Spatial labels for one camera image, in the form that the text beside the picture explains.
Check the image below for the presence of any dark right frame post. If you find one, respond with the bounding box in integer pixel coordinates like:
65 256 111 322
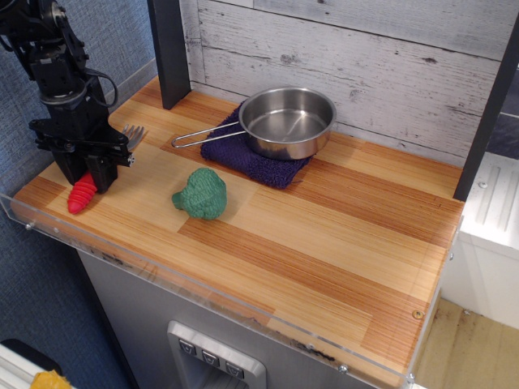
453 17 518 202

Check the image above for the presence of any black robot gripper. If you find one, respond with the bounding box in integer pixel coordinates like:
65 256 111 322
29 97 135 194

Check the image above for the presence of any purple knitted cloth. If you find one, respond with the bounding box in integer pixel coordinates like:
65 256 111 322
199 100 314 190

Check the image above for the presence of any green toy broccoli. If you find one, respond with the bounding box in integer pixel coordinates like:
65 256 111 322
172 168 227 220

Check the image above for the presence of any grey toy fridge cabinet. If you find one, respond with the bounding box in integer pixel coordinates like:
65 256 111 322
79 252 405 388

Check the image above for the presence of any white ribbed side unit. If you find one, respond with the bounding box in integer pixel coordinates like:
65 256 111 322
440 152 518 328

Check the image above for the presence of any stainless steel pot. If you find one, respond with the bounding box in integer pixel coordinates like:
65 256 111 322
171 87 337 160

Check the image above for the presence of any silver dispenser button panel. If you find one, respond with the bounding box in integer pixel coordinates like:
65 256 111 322
167 320 268 388

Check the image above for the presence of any red handled metal fork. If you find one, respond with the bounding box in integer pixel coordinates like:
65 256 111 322
67 124 145 215

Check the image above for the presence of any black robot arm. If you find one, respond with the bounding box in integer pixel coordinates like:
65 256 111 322
1 1 134 193

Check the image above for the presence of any yellow black object corner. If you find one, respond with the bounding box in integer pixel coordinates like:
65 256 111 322
29 370 73 389

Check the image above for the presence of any clear acrylic table guard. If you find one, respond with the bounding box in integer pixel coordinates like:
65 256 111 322
0 58 465 389

